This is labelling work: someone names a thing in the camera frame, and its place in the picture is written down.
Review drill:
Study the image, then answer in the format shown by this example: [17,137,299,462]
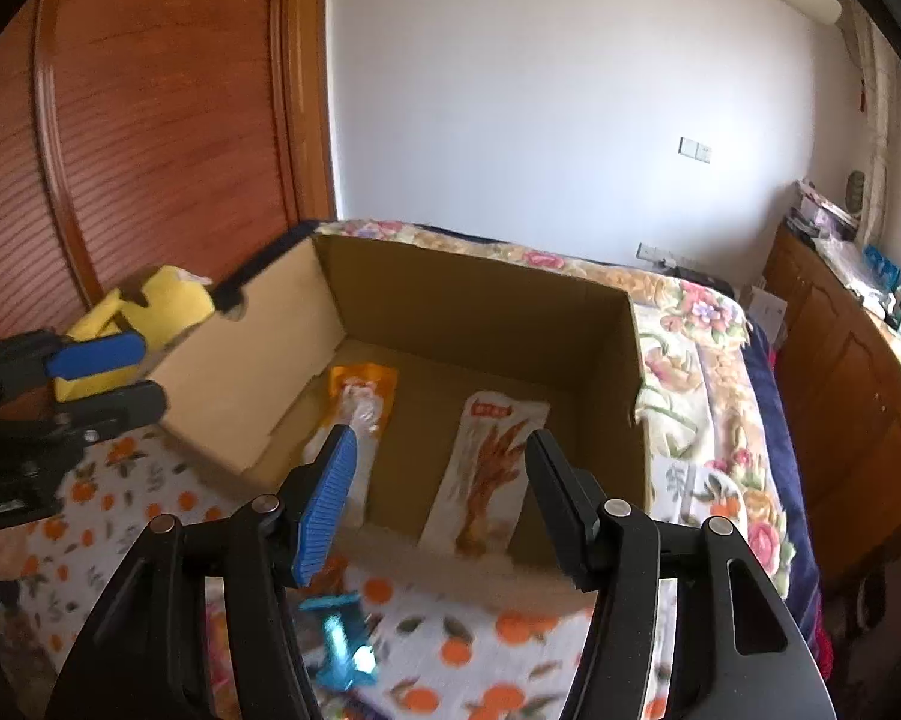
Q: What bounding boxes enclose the wooden wardrobe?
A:
[0,0,339,350]

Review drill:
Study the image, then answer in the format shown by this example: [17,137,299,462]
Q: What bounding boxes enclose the dark blue blanket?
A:
[743,315,822,646]

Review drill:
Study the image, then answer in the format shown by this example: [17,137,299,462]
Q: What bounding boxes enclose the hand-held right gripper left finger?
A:
[45,424,361,720]

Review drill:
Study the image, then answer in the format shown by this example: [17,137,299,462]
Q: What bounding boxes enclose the cardboard box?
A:
[139,229,650,616]

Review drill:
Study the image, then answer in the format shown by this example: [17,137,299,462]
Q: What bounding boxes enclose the pile of papers and bags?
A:
[788,180,864,241]

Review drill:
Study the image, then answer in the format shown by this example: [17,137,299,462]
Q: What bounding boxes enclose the white chicken feet snack packet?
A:
[418,390,552,560]

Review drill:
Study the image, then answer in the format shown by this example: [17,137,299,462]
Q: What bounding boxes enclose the white wrapped pipe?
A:
[833,0,894,241]

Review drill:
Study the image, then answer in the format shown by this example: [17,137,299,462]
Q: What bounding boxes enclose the yellow snack packet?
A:
[54,264,218,402]

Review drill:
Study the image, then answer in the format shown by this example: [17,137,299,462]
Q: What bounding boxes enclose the orange snack packet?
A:
[300,364,400,533]

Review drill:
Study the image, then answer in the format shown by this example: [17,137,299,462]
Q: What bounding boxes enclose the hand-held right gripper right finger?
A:
[523,429,837,720]

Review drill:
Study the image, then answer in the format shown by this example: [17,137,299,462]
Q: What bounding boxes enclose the crumpled orange wrapper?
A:
[307,555,350,595]

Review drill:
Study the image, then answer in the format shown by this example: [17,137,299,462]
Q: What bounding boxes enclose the blue boxes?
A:
[863,244,901,293]

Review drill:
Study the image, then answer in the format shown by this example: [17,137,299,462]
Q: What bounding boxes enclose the shiny blue snack packet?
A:
[298,591,380,691]

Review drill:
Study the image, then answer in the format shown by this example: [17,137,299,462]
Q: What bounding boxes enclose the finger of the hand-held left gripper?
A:
[43,333,147,381]
[52,380,168,442]

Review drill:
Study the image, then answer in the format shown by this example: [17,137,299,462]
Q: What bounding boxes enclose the floral blanket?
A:
[315,217,797,601]

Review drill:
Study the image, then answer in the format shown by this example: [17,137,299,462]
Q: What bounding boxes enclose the orange print bedsheet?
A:
[0,420,677,720]

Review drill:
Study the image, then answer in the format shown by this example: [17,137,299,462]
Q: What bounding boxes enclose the small white box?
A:
[746,289,789,350]

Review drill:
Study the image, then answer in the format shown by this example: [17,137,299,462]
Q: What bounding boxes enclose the wooden cabinet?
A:
[761,225,901,593]

